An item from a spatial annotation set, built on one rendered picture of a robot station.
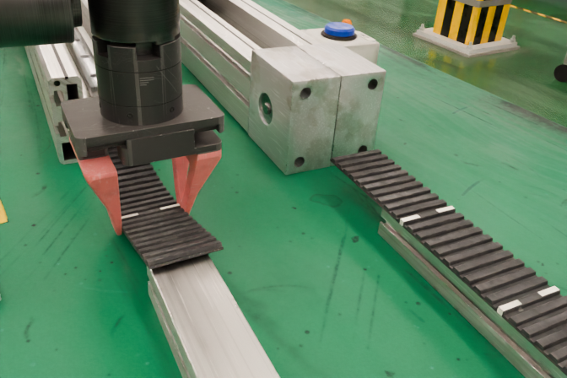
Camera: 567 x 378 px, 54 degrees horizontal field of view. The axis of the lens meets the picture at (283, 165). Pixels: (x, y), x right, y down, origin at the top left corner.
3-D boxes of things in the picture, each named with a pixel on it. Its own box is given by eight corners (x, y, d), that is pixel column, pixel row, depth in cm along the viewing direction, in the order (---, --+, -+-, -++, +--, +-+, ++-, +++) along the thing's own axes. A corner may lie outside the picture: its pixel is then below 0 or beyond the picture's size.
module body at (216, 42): (327, 122, 65) (336, 51, 60) (247, 135, 60) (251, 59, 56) (146, -25, 126) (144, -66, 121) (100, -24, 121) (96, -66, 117)
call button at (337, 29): (359, 43, 74) (361, 28, 73) (332, 45, 72) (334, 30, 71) (342, 35, 77) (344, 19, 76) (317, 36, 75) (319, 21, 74)
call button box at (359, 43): (374, 85, 76) (381, 40, 73) (311, 94, 72) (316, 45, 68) (342, 66, 82) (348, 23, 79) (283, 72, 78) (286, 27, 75)
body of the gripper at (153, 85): (62, 124, 41) (47, 24, 37) (195, 105, 45) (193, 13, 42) (79, 165, 36) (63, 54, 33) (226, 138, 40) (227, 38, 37)
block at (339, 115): (391, 154, 59) (407, 67, 54) (285, 175, 53) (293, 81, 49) (345, 119, 66) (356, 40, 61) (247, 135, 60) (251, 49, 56)
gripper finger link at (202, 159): (111, 207, 46) (99, 102, 42) (194, 189, 49) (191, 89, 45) (132, 255, 41) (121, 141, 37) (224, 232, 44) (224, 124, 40)
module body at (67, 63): (165, 148, 57) (162, 67, 52) (60, 164, 52) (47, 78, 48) (56, -23, 118) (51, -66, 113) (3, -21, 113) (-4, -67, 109)
